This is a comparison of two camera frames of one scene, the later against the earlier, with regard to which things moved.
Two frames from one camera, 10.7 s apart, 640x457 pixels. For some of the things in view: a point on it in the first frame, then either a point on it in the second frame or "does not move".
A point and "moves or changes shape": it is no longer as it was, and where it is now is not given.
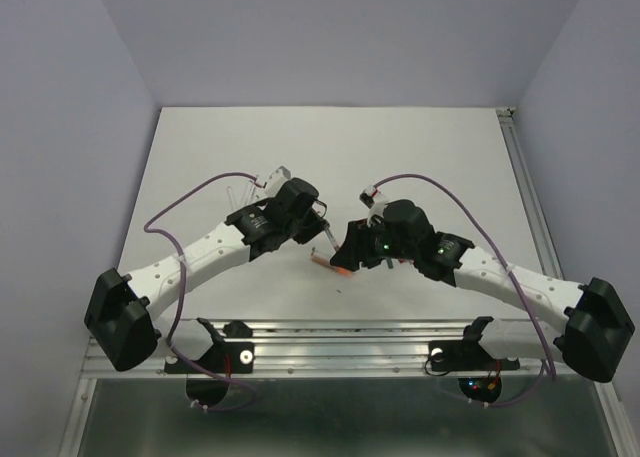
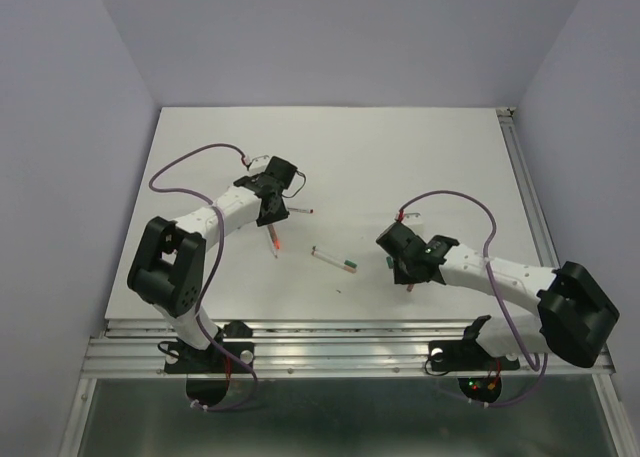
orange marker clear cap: (327, 263) moves or changes shape
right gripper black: (356, 245) → (400, 275)
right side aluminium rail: (531, 192) does not move
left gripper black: (316, 226) → (279, 216)
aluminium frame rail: (321, 346) does not move
